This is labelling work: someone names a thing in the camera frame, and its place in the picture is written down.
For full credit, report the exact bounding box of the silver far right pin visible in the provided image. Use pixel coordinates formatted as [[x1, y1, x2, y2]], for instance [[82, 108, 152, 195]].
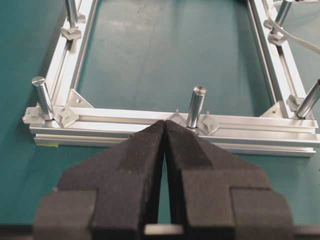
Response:
[[270, 0, 294, 35]]

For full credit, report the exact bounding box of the aluminium extrusion frame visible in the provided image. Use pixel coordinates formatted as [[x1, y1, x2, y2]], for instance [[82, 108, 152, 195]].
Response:
[[22, 0, 320, 157]]

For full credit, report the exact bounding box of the silver near middle pin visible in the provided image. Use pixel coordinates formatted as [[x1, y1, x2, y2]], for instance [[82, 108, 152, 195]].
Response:
[[186, 85, 207, 129]]

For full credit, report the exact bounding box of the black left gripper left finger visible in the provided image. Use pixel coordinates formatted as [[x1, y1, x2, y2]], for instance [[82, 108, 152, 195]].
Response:
[[33, 120, 165, 240]]

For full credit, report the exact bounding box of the silver near left corner pin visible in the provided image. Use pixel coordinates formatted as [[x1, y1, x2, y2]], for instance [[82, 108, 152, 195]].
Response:
[[31, 76, 54, 121]]

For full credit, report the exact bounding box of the silver far left pin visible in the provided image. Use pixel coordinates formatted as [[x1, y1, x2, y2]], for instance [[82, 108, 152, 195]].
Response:
[[65, 0, 78, 28]]

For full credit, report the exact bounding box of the white cable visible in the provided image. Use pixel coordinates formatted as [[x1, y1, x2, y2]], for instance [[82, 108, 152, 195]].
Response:
[[265, 0, 320, 55]]

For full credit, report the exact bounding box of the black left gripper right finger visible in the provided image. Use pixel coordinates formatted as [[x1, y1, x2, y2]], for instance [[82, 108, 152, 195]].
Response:
[[164, 120, 293, 240]]

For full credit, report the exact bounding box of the silver near right corner pin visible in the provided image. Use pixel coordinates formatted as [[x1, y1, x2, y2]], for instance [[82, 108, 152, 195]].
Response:
[[296, 79, 320, 118]]

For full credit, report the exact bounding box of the silver corner pin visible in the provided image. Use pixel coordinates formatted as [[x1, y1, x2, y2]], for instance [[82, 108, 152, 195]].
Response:
[[296, 79, 320, 118], [31, 76, 54, 121]]

